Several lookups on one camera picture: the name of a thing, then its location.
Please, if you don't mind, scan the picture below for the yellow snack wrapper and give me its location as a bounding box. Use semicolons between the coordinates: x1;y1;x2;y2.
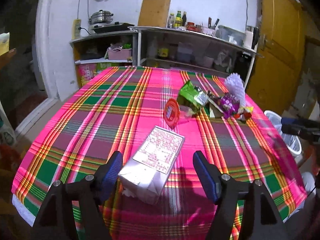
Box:
233;106;254;123

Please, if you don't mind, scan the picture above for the white pink carton box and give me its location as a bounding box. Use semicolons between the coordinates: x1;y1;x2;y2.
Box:
118;126;184;205

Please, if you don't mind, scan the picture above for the white round trash bin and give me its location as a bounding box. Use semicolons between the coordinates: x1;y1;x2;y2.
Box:
263;109;303;157

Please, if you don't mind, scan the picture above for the yellow wooden door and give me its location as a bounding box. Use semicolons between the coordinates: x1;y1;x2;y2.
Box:
246;0;305;115

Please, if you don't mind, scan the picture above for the purple snack wrapper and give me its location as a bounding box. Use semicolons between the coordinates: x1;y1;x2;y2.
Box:
216;93;240;119

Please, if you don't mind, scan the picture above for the white foam fruit net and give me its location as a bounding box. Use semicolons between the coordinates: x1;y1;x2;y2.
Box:
224;73;246;108

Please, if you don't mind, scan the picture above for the white electric kettle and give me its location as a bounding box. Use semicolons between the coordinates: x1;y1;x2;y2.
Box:
243;25;260;50

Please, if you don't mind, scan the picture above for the clear plastic container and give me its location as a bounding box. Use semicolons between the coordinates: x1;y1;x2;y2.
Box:
215;25;245;46

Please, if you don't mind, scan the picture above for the pink plaid tablecloth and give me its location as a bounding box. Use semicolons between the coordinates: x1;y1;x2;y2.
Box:
11;67;306;239

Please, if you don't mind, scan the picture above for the green snack bag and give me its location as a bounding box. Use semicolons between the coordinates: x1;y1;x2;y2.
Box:
176;80;209;114

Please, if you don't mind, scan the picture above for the red round plastic lid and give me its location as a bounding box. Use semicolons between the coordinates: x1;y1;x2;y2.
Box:
163;99;180;129

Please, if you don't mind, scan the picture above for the red lidded jar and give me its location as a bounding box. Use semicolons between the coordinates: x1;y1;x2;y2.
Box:
185;22;196;31

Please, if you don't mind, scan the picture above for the white metal shelf rack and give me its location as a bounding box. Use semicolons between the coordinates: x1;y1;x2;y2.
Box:
129;26;263;86

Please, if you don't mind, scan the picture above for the dark soy sauce bottle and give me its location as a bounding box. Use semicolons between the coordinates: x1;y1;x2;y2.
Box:
181;11;187;27

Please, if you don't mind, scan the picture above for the green cap sauce bottle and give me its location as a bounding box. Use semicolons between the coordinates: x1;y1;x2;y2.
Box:
174;10;182;29

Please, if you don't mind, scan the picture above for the wooden low shelf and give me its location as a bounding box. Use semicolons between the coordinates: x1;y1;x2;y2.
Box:
69;29;138;88

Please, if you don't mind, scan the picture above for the pink plastic basket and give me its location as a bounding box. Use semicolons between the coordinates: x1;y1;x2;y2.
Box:
104;46;132;60

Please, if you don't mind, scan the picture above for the yellow power strip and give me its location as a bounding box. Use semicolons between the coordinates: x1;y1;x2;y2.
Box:
72;19;81;40

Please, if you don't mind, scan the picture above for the wooden cutting board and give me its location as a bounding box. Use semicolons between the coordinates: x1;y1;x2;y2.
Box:
137;0;171;28

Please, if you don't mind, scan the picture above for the black induction cooker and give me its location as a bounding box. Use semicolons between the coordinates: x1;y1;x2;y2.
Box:
91;22;134;34

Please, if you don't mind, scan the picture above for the steel steamer pot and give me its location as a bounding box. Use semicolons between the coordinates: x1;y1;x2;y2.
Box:
89;10;113;25

